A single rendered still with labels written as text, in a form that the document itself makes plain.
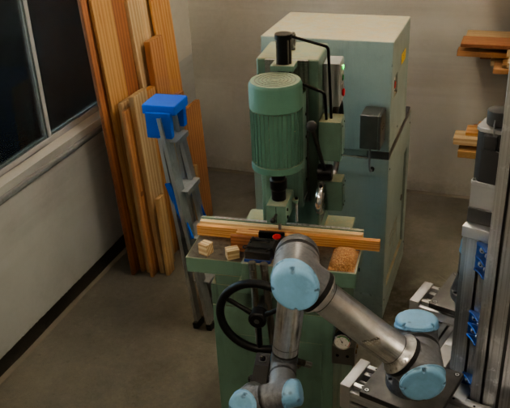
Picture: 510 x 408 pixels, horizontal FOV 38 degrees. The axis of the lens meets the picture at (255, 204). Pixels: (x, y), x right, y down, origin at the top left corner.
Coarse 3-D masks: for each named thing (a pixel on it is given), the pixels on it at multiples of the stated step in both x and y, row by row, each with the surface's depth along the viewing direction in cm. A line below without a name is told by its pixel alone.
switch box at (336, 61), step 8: (336, 56) 267; (336, 64) 258; (336, 72) 260; (336, 80) 261; (328, 88) 263; (336, 88) 262; (328, 96) 265; (336, 96) 264; (328, 104) 266; (336, 104) 265
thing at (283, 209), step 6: (288, 192) 263; (270, 198) 259; (288, 198) 258; (270, 204) 255; (276, 204) 255; (282, 204) 255; (288, 204) 257; (270, 210) 255; (276, 210) 255; (282, 210) 254; (288, 210) 258; (270, 216) 256; (282, 216) 255; (288, 216) 257; (276, 222) 257; (282, 222) 256
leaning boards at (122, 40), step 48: (96, 0) 355; (144, 0) 406; (96, 48) 364; (144, 48) 404; (96, 96) 369; (144, 96) 380; (144, 144) 384; (192, 144) 437; (144, 192) 395; (144, 240) 403
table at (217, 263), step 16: (224, 240) 268; (192, 256) 259; (208, 256) 259; (224, 256) 258; (240, 256) 258; (320, 256) 256; (208, 272) 260; (224, 272) 258; (240, 272) 256; (336, 272) 246
